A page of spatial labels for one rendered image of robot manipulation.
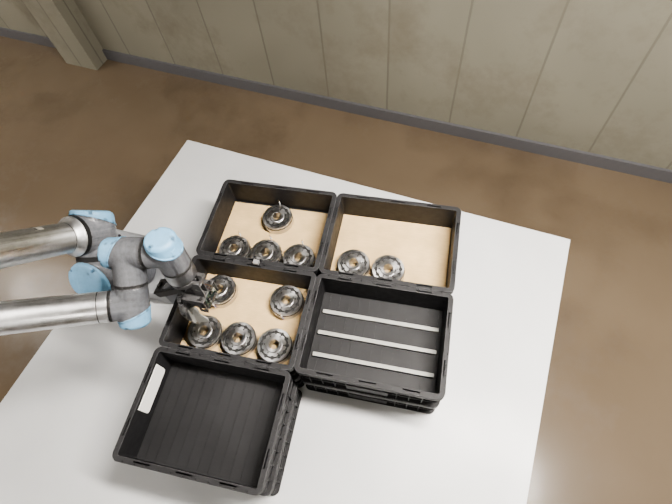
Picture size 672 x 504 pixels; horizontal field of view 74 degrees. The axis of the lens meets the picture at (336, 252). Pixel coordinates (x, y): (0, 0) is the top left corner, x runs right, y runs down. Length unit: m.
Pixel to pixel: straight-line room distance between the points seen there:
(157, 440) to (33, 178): 2.42
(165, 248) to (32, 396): 0.90
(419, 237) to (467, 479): 0.73
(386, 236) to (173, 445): 0.89
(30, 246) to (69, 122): 2.47
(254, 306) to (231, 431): 0.37
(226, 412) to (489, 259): 1.00
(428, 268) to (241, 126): 2.00
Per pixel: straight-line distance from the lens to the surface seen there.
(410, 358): 1.33
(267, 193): 1.56
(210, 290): 1.21
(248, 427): 1.33
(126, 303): 1.15
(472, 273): 1.60
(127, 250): 1.11
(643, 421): 2.42
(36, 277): 3.01
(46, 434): 1.74
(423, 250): 1.47
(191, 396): 1.40
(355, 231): 1.50
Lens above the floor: 2.10
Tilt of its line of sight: 60 degrees down
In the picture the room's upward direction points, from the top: 9 degrees counter-clockwise
